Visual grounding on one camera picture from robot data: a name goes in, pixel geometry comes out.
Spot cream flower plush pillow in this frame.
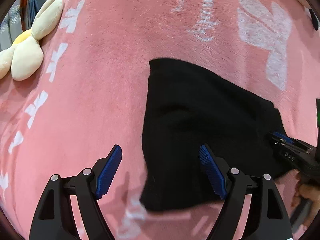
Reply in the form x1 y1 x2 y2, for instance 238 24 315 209
0 0 64 81

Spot small black object on bed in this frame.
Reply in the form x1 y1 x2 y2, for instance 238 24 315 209
309 9 319 31

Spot pink fleece blanket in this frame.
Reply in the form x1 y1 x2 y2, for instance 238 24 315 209
1 0 319 239

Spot black pants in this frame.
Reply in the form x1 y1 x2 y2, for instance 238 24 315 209
140 58 293 212

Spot person's right hand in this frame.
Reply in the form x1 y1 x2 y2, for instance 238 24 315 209
291 172 319 229

